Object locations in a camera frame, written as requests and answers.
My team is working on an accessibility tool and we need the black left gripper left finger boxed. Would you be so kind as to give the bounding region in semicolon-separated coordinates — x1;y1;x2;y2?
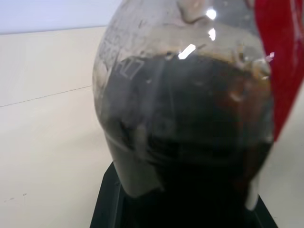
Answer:
89;163;130;228

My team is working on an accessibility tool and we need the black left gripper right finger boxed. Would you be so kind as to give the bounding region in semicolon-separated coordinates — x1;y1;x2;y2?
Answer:
246;195;279;228

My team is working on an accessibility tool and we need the plastic cola bottle red label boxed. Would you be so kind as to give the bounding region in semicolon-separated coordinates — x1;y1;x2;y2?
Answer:
91;0;304;212

